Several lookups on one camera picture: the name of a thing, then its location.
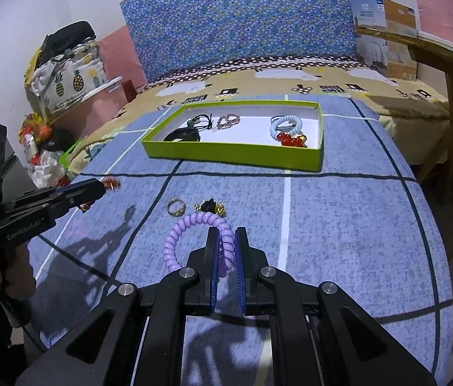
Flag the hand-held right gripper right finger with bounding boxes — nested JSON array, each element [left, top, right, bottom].
[[233, 227, 438, 386]]

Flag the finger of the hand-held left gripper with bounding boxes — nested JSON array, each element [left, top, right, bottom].
[[7, 193, 103, 228], [9, 179, 106, 215]]

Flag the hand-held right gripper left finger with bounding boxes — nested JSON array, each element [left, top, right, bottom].
[[15, 227, 221, 386]]

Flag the red string bracelet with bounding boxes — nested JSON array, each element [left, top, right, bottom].
[[79, 176, 121, 213]]

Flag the purple spiral hair tie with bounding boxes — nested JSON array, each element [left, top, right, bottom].
[[162, 211, 236, 278]]

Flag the black wristband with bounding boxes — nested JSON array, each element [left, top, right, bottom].
[[163, 126, 203, 143]]

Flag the green cardboard box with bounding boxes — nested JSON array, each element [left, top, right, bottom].
[[141, 100, 324, 172]]

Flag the black hair tie with bead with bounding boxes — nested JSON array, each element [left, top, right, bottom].
[[186, 114, 215, 132]]

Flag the red bead bracelet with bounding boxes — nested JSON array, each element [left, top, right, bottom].
[[276, 131, 308, 149]]

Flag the brown bead chain bracelet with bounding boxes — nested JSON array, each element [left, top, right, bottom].
[[210, 114, 241, 132]]

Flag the white blue hair ties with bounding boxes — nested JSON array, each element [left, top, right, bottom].
[[268, 114, 304, 142]]

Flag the person's left hand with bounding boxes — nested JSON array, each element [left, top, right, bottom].
[[0, 245, 37, 302]]

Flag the green paper bag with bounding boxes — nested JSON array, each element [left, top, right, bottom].
[[59, 138, 85, 168]]

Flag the white plastic bag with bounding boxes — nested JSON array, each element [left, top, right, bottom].
[[29, 149, 68, 188]]

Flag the orange snack packets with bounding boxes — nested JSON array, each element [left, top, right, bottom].
[[18, 112, 53, 158]]

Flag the black and gold brooch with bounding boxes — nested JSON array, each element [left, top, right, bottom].
[[193, 198, 226, 216]]

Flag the pink plastic tub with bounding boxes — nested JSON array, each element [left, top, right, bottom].
[[50, 76, 126, 130]]

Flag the pineapple print bag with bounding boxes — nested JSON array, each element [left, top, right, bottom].
[[24, 40, 109, 115]]

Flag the dark red small box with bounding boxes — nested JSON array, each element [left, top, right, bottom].
[[121, 80, 137, 104]]

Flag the blue plaid blanket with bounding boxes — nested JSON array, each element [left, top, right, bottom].
[[25, 98, 453, 386]]

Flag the black bag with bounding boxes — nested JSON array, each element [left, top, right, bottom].
[[41, 21, 97, 63]]

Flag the blue floral headboard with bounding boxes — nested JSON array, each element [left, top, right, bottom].
[[120, 0, 378, 86]]

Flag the beige printed bedsheet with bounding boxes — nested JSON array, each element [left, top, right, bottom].
[[68, 58, 453, 178]]

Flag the cardboard box with bed picture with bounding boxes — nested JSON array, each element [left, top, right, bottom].
[[355, 34, 418, 80]]

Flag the wooden table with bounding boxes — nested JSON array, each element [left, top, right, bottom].
[[356, 26, 453, 259]]

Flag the cardboard box with blue label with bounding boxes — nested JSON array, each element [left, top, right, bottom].
[[349, 0, 420, 39]]

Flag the small gold ring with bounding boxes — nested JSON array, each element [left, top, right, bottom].
[[167, 198, 187, 217]]

